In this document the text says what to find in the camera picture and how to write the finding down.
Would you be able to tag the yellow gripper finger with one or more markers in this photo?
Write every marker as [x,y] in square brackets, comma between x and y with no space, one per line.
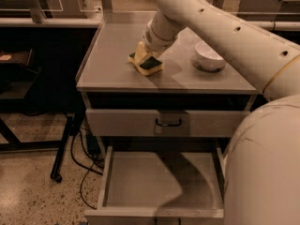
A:
[143,53]

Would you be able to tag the closed grey upper drawer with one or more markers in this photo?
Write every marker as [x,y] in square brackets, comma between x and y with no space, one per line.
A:
[155,123]

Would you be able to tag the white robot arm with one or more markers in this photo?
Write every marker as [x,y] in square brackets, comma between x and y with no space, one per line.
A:
[262,180]

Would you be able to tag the white ceramic bowl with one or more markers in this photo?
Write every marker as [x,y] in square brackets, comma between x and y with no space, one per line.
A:
[208,58]

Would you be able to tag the black drawer handle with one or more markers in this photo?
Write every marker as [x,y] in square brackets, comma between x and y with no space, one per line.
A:
[171,124]

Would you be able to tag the white horizontal rail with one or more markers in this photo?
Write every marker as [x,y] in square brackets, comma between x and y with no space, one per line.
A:
[88,23]

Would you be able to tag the green and yellow sponge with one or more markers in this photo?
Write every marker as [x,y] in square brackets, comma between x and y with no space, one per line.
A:
[148,67]

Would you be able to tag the open grey middle drawer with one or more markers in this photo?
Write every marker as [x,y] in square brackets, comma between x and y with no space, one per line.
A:
[160,188]

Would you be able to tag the black table frame left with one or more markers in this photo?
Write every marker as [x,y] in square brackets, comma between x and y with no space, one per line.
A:
[17,79]

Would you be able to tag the grey drawer cabinet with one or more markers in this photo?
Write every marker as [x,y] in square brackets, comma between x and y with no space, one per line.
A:
[108,81]

